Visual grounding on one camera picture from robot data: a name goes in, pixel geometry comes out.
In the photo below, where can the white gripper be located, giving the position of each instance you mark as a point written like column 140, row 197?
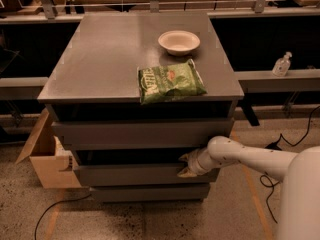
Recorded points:
column 194, row 163

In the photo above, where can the grey drawer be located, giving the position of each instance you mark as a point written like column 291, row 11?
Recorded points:
column 137, row 174
column 141, row 193
column 139, row 135

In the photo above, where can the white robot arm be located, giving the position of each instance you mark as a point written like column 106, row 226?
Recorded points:
column 299, row 174

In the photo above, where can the grey bottom drawer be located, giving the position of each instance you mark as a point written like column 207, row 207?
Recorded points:
column 141, row 193

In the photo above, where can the grey top drawer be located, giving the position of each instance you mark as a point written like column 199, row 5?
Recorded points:
column 139, row 135

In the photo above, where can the grey drawer cabinet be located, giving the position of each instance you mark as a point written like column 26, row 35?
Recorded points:
column 95, row 80

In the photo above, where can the open cardboard box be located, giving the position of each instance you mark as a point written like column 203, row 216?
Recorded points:
column 51, row 162

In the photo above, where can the green chip bag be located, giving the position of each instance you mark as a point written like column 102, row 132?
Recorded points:
column 169, row 83

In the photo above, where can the black power adapter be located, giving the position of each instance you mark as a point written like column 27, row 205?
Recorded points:
column 273, row 146

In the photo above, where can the white bowl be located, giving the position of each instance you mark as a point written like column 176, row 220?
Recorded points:
column 178, row 42

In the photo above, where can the clear sanitizer pump bottle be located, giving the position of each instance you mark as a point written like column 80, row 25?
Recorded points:
column 282, row 65

